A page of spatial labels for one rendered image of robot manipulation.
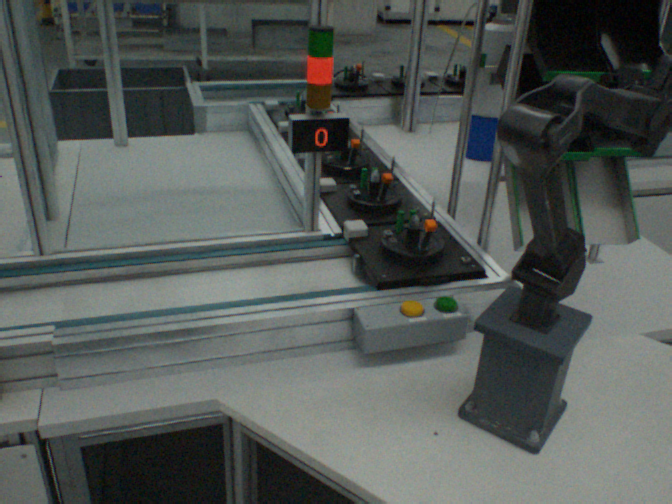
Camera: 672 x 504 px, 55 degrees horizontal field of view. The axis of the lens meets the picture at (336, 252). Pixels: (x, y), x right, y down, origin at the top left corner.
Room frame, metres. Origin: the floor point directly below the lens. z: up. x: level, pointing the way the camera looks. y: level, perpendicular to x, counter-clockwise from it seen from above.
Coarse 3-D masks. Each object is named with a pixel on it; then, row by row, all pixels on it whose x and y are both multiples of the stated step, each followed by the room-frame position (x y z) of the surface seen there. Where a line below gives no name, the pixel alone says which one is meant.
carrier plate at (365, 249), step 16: (352, 240) 1.26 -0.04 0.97; (368, 240) 1.27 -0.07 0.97; (448, 240) 1.29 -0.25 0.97; (368, 256) 1.19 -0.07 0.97; (384, 256) 1.20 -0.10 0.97; (448, 256) 1.21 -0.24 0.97; (464, 256) 1.22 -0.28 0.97; (368, 272) 1.14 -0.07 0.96; (384, 272) 1.13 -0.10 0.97; (400, 272) 1.13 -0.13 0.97; (416, 272) 1.14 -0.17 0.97; (432, 272) 1.14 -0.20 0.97; (448, 272) 1.14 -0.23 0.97; (464, 272) 1.15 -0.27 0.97; (480, 272) 1.16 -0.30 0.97; (384, 288) 1.09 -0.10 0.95
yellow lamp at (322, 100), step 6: (312, 84) 1.27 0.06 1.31; (318, 84) 1.27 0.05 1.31; (324, 84) 1.28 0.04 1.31; (330, 84) 1.28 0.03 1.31; (312, 90) 1.27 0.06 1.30; (318, 90) 1.27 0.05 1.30; (324, 90) 1.27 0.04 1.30; (330, 90) 1.29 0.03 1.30; (312, 96) 1.27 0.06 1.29; (318, 96) 1.27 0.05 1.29; (324, 96) 1.27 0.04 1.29; (330, 96) 1.29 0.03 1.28; (312, 102) 1.27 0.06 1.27; (318, 102) 1.27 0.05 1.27; (324, 102) 1.27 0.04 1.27; (330, 102) 1.29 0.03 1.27; (318, 108) 1.27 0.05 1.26; (324, 108) 1.27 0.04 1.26
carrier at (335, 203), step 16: (320, 192) 1.52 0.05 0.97; (336, 192) 1.52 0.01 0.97; (352, 192) 1.48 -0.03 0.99; (368, 192) 1.48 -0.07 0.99; (400, 192) 1.55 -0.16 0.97; (336, 208) 1.43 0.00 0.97; (352, 208) 1.43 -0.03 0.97; (368, 208) 1.41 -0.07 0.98; (384, 208) 1.42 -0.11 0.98; (400, 208) 1.45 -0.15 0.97; (368, 224) 1.35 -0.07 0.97; (384, 224) 1.36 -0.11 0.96
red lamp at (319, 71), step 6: (312, 60) 1.27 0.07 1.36; (318, 60) 1.27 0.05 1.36; (324, 60) 1.27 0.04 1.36; (330, 60) 1.28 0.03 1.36; (312, 66) 1.27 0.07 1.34; (318, 66) 1.27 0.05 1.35; (324, 66) 1.27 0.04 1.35; (330, 66) 1.28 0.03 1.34; (312, 72) 1.27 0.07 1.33; (318, 72) 1.27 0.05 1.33; (324, 72) 1.27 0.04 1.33; (330, 72) 1.28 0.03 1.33; (312, 78) 1.27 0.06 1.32; (318, 78) 1.27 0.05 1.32; (324, 78) 1.27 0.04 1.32; (330, 78) 1.28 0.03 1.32
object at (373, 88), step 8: (360, 64) 2.53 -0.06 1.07; (344, 72) 2.63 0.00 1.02; (352, 72) 2.59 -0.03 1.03; (336, 80) 2.60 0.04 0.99; (344, 80) 2.60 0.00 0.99; (352, 80) 2.58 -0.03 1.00; (360, 80) 2.62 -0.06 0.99; (368, 80) 2.71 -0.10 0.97; (336, 88) 2.55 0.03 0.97; (344, 88) 2.53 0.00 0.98; (352, 88) 2.53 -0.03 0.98; (360, 88) 2.54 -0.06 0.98; (368, 88) 2.58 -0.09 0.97; (376, 88) 2.58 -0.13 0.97; (336, 96) 2.45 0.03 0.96; (344, 96) 2.46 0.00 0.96; (352, 96) 2.47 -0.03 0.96; (360, 96) 2.48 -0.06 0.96; (368, 96) 2.49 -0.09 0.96
